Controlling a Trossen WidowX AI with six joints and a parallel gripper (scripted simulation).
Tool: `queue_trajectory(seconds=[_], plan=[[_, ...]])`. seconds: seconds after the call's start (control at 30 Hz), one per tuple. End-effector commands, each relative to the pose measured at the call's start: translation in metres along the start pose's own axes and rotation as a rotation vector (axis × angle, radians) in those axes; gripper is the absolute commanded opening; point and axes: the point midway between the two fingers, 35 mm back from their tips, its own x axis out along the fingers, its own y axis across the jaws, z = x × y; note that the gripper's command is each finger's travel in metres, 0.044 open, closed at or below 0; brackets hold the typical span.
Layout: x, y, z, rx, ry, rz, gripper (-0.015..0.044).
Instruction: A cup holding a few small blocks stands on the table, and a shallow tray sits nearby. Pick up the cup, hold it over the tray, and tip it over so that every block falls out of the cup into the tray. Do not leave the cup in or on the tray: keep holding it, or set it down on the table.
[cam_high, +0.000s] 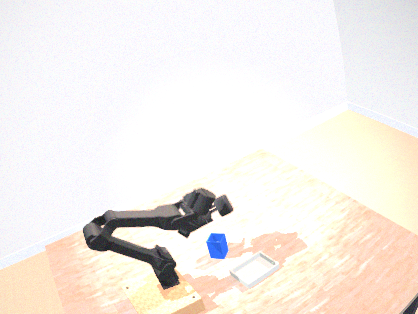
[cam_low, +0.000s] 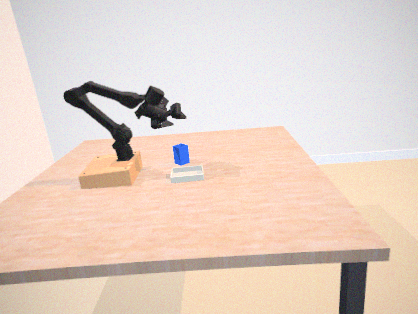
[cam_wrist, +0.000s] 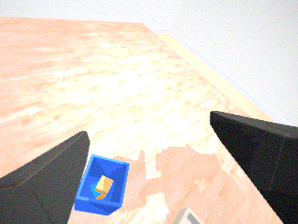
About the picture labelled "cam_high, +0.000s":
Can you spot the blue square cup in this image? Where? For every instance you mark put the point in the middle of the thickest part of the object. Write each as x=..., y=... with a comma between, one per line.
x=217, y=245

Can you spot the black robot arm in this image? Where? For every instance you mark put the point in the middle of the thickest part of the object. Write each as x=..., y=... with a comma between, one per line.
x=167, y=217

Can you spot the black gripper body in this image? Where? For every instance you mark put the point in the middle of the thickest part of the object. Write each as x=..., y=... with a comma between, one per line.
x=223, y=206

